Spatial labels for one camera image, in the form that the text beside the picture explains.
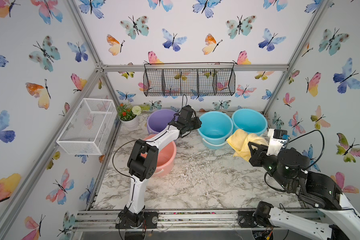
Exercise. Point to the potted flower plant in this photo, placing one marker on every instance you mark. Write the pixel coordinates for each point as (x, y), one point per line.
(128, 115)

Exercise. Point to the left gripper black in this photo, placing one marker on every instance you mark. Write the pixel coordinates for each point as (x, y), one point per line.
(197, 124)

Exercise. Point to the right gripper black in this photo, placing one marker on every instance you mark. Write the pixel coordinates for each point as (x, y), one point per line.
(257, 159)

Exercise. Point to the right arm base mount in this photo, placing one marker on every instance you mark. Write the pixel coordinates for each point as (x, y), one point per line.
(254, 219)

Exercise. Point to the purple plastic bucket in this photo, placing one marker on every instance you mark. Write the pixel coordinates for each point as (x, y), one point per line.
(158, 120)

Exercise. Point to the teal plastic bucket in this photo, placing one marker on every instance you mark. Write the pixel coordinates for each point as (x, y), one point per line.
(250, 121)
(215, 129)

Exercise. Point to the yellow microfiber cloth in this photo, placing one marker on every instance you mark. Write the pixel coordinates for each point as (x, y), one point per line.
(239, 142)

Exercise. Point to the black wire wall basket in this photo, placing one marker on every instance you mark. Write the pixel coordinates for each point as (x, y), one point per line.
(191, 79)

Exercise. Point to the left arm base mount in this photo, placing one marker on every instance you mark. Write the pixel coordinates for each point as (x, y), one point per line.
(128, 220)

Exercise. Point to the aluminium front rail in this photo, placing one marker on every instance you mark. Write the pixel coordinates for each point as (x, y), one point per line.
(170, 220)

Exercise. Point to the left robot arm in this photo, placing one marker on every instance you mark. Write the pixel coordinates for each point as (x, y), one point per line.
(143, 159)

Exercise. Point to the white wire mesh basket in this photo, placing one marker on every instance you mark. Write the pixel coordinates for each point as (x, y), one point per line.
(88, 129)

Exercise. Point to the pink plastic bucket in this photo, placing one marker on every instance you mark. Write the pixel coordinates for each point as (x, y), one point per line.
(166, 160)

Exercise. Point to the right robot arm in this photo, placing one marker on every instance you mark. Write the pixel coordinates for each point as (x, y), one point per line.
(288, 169)

